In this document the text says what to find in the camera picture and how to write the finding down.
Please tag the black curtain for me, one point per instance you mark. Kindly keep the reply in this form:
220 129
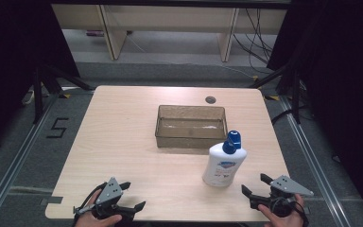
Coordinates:
343 78
15 56

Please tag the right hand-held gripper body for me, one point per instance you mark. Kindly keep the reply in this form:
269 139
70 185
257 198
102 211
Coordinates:
283 201

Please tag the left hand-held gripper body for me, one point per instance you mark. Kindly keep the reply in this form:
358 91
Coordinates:
108 192

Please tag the person's left hand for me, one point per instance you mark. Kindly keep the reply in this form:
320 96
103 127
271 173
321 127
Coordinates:
96 222

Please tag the white bottle with blue pump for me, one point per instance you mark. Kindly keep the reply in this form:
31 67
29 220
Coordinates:
220 165

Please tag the person's right hand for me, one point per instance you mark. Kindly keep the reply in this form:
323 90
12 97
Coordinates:
288 221

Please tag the black metal stand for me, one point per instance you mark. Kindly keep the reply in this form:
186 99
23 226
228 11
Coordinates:
38 94
295 94

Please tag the round grey table grommet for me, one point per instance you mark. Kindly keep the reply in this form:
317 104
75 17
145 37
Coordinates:
210 100

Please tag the clear brown plastic box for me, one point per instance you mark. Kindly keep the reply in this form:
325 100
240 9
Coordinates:
190 130

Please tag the small purple object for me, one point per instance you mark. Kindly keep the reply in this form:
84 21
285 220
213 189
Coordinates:
94 33

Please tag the metal floor rail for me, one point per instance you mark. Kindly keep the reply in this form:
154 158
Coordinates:
15 164
315 164

